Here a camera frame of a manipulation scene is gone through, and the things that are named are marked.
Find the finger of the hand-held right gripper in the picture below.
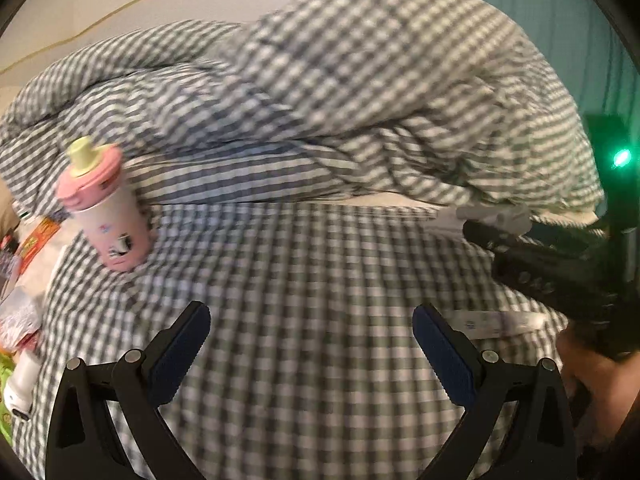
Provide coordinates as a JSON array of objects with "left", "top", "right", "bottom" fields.
[
  {"left": 492, "top": 255, "right": 618, "bottom": 311},
  {"left": 462, "top": 220, "right": 601, "bottom": 261}
]

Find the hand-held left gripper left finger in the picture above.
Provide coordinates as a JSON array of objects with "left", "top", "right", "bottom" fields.
[{"left": 45, "top": 301, "right": 212, "bottom": 480}]

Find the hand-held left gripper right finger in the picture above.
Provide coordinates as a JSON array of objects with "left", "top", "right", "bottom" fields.
[{"left": 411, "top": 302, "right": 581, "bottom": 480}]

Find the white tube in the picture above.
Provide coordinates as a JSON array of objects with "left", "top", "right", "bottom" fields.
[{"left": 502, "top": 312, "right": 547, "bottom": 337}]

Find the person's right hand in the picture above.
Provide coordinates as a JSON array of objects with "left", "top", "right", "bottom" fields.
[{"left": 557, "top": 330, "right": 626, "bottom": 451}]

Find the grey white checked bed sheet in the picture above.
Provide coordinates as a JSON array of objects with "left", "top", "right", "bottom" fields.
[{"left": 12, "top": 200, "right": 601, "bottom": 480}]

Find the pink drinking bottle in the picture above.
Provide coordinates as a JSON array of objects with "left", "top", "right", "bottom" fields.
[{"left": 55, "top": 136, "right": 154, "bottom": 272}]

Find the white bottle with dark end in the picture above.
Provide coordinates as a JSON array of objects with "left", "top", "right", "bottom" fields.
[{"left": 5, "top": 349, "right": 42, "bottom": 419}]

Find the clear plastic packet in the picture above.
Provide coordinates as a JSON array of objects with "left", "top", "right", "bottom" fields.
[{"left": 0, "top": 286, "right": 47, "bottom": 352}]

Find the orange snack packet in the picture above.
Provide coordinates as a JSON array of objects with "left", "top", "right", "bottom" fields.
[{"left": 17, "top": 216, "right": 62, "bottom": 262}]

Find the teal curtain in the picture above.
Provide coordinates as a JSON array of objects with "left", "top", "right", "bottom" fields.
[{"left": 464, "top": 0, "right": 640, "bottom": 128}]

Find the grey white checked duvet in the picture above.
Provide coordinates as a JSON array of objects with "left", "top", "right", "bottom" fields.
[{"left": 0, "top": 0, "right": 604, "bottom": 213}]

